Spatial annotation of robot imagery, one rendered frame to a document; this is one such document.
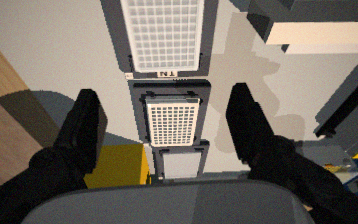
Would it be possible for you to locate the dark blue open-top bin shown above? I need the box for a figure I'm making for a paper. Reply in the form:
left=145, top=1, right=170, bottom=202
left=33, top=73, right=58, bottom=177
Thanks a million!
left=343, top=158, right=358, bottom=196

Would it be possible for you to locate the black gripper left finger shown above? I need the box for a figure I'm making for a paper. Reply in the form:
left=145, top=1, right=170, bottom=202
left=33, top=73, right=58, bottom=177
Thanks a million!
left=0, top=89, right=108, bottom=224

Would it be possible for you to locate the yellow lab waste bin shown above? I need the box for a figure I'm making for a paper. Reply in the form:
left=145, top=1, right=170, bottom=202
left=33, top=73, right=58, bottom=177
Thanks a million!
left=83, top=144, right=151, bottom=189

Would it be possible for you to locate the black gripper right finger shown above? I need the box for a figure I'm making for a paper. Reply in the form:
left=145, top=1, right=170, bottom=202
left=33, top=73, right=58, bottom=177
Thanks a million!
left=226, top=82, right=358, bottom=224

